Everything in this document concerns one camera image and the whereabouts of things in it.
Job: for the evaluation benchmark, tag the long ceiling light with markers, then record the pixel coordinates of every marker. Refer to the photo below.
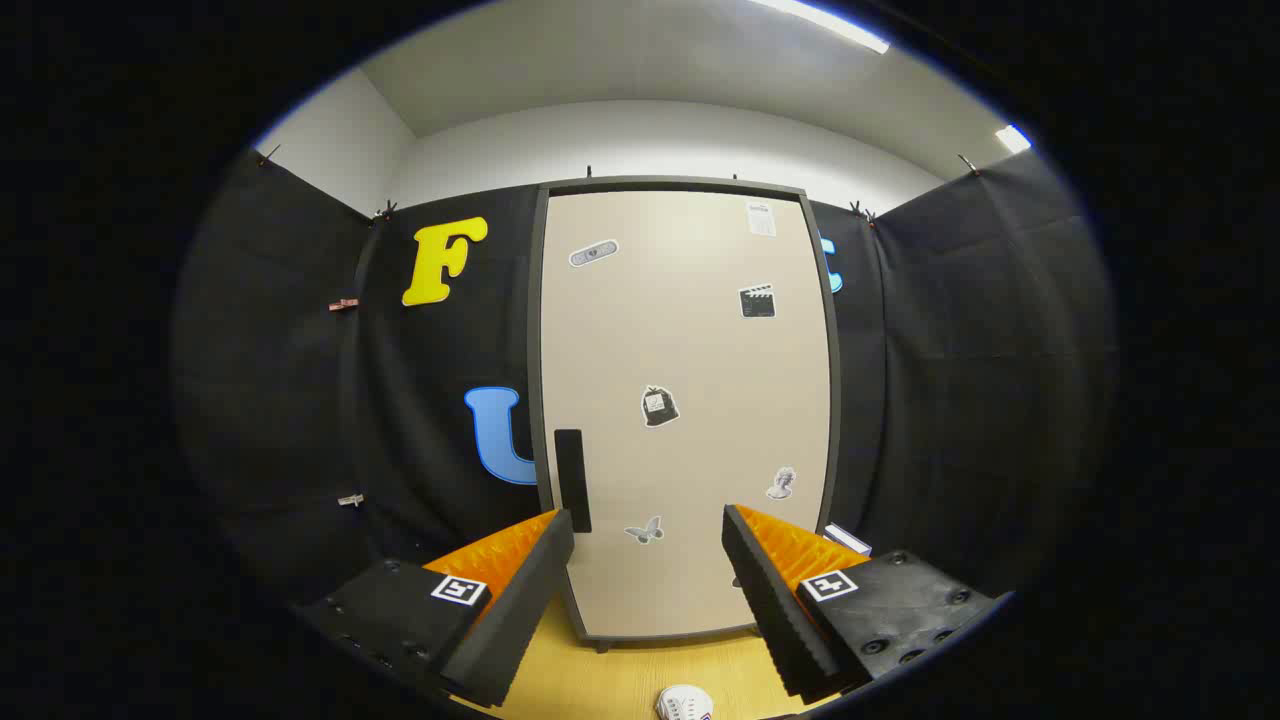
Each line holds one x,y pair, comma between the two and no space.
830,25

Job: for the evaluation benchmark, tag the grey shoe cabinet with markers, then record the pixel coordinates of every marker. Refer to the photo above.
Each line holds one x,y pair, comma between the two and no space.
670,183

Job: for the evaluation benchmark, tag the white canvas shoe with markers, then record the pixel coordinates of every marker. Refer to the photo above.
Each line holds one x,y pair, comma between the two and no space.
683,705

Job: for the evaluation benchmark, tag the black cloth clip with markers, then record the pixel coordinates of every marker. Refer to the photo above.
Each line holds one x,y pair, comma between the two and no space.
860,211
385,211
268,156
968,164

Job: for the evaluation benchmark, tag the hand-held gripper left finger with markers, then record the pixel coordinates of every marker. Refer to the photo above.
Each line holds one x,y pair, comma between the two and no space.
520,620

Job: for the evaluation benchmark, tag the small ceiling light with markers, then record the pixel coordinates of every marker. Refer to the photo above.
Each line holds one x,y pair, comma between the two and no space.
1012,139

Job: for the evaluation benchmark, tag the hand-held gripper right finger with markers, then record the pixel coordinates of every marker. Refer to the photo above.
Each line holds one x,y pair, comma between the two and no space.
775,610

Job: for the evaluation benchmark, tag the beige shoe cabinet door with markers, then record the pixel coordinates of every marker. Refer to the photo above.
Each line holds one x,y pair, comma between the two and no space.
680,330

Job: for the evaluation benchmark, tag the black backdrop cloth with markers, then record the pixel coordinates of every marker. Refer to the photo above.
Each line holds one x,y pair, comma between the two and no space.
280,400

